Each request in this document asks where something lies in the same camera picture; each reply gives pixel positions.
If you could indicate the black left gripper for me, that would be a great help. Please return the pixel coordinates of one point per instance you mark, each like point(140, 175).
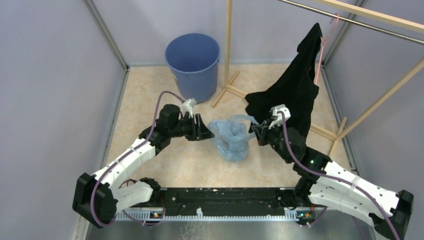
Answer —
point(199, 131)

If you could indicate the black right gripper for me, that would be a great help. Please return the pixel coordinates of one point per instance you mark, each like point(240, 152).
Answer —
point(262, 131)

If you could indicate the light blue trash bag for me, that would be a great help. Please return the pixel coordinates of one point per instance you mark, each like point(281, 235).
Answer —
point(231, 137)

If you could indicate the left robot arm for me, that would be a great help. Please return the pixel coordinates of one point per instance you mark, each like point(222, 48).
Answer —
point(99, 196)

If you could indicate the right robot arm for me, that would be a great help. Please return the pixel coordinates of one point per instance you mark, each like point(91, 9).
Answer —
point(323, 182)

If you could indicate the blue plastic trash bin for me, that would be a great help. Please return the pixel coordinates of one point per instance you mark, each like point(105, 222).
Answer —
point(194, 61)

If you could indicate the black hanging garment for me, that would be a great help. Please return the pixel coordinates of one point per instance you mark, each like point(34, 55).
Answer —
point(295, 88)

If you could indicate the pink clothes hanger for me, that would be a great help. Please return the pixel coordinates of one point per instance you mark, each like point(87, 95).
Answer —
point(323, 44)

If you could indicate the metal hanging rod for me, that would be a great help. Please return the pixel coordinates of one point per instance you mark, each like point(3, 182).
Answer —
point(354, 22)

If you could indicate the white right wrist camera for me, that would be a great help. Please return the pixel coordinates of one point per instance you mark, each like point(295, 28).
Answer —
point(279, 115)

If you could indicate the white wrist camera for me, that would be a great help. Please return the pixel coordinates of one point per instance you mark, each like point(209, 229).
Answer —
point(279, 115)
point(187, 107)

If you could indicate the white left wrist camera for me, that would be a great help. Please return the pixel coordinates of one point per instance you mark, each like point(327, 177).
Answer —
point(187, 107)

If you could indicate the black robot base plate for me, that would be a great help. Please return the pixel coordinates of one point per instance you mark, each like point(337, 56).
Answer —
point(231, 203)

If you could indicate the wooden clothes rack frame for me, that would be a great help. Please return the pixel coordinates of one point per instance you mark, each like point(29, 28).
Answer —
point(365, 65)

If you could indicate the white slotted cable duct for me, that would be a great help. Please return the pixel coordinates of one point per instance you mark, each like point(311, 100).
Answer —
point(157, 215)

